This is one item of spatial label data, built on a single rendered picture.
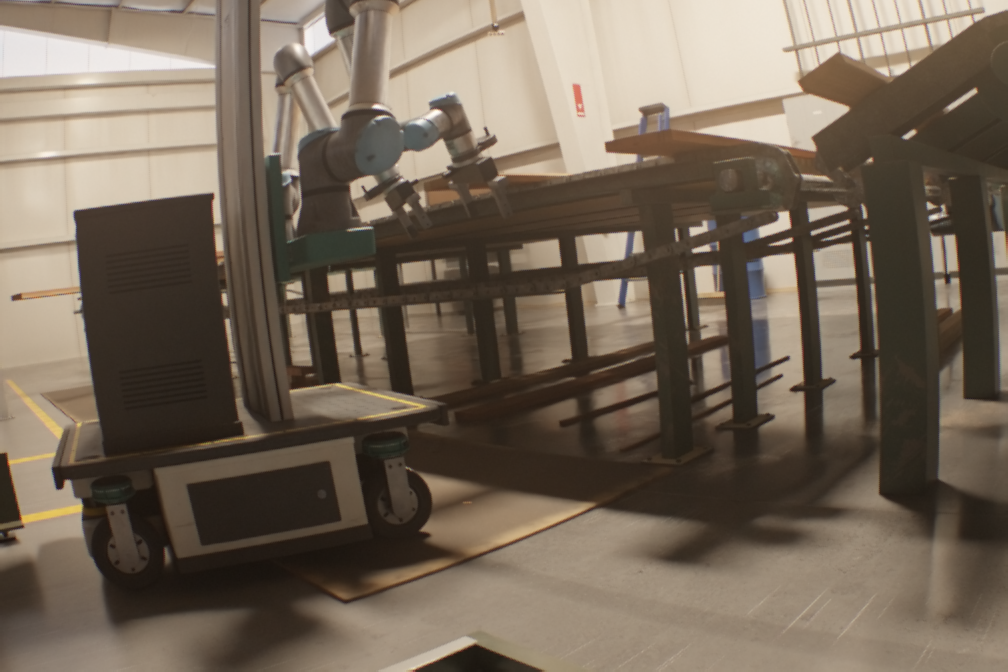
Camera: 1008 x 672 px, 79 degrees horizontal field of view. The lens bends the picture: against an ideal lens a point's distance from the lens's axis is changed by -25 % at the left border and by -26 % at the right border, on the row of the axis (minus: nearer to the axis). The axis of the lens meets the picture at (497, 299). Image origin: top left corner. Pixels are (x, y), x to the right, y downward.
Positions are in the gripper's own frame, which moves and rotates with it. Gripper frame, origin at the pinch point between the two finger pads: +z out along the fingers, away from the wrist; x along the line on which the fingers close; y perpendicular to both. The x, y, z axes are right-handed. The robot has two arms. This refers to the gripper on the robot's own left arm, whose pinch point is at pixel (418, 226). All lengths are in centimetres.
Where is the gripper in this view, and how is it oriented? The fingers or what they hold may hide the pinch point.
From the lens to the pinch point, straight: 234.2
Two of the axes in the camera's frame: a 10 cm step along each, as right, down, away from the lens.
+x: -3.6, 1.4, 9.2
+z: 5.2, 8.5, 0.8
